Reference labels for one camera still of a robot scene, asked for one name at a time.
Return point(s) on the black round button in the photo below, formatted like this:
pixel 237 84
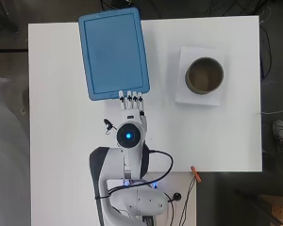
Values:
pixel 176 196

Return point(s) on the white flat box stand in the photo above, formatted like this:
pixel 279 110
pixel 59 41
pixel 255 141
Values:
pixel 185 99

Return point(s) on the brown round tub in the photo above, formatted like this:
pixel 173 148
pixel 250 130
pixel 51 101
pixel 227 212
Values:
pixel 204 75

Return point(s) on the white hanging sheet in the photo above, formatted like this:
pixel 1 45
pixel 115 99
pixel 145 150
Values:
pixel 6 157

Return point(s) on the person's shoe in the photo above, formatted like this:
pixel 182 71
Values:
pixel 281 132

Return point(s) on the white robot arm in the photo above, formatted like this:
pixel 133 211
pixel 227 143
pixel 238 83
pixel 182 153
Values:
pixel 130 201

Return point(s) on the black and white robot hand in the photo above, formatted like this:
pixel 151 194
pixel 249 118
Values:
pixel 130 108

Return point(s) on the blue plastic lid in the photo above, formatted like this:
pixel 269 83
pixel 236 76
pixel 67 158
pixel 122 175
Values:
pixel 113 53

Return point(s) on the orange clamp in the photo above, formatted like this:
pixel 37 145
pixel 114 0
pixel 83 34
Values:
pixel 195 173

